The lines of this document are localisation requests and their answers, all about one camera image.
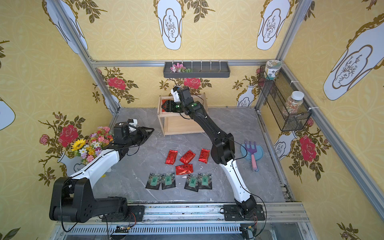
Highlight green tea bag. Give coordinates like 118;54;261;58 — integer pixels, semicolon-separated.
198;173;213;190
146;173;163;190
161;172;176;190
184;174;199;192

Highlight small circuit board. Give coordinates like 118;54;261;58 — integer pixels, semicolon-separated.
240;226;255;240
115;225;131;234

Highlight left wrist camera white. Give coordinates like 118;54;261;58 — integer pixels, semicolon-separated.
127;119;138;127

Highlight jar with patterned lid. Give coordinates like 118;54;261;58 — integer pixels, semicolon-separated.
264;60;283;80

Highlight small pink flowers in tray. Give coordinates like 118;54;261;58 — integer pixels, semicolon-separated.
170;63;192;73

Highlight red tea bag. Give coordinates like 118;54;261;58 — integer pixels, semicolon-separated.
180;150;196;165
165;150;178;165
175;164;194;176
199;149;210;164
159;100;166;113

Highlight green tea bag far left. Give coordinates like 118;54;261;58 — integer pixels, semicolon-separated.
146;173;163;190

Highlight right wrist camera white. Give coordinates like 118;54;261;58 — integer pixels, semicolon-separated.
171;86;181;103

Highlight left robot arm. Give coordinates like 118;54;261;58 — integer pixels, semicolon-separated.
49;120;154;223

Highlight clear jar white lid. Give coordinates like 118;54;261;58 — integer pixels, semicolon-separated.
283;91;305;116

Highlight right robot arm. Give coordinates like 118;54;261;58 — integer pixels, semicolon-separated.
163;86;257;219

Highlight wooden two-tier shelf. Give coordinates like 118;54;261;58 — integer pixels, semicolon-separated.
157;96;204;136

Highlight artificial flower bouquet in vase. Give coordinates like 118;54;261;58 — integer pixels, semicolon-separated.
71;127;114;166

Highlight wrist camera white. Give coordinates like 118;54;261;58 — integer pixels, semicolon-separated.
127;119;138;127
171;86;181;103

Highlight small circuit board left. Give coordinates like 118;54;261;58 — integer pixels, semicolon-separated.
115;225;131;234

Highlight black wire wall basket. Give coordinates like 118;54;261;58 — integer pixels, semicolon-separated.
255;66;312;132

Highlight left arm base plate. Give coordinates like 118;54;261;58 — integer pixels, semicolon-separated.
102;205;145;223

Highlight grey wall tray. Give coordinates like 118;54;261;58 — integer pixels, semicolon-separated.
163;61;231;79

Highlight small circuit board right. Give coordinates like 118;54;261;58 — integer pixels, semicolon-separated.
240;226;255;240

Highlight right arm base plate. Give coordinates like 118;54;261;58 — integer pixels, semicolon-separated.
219;204;266;221

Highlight green tea bag far right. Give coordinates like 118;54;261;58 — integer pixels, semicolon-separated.
198;173;213;190

